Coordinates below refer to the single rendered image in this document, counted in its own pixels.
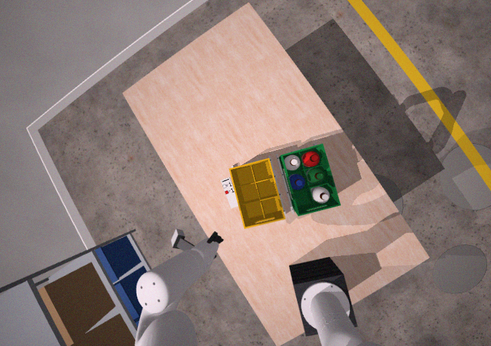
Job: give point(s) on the red bottle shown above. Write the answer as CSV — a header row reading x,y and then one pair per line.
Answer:
x,y
310,159

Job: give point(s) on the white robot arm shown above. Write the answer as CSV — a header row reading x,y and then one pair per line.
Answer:
x,y
167,282

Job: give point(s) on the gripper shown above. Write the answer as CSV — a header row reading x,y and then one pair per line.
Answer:
x,y
207,249

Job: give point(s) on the green crate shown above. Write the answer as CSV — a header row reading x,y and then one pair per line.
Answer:
x,y
303,198

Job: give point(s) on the white bottle with brown label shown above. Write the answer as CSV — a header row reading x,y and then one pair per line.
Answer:
x,y
320,194

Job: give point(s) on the white paper pick list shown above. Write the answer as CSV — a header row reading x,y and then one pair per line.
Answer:
x,y
229,191

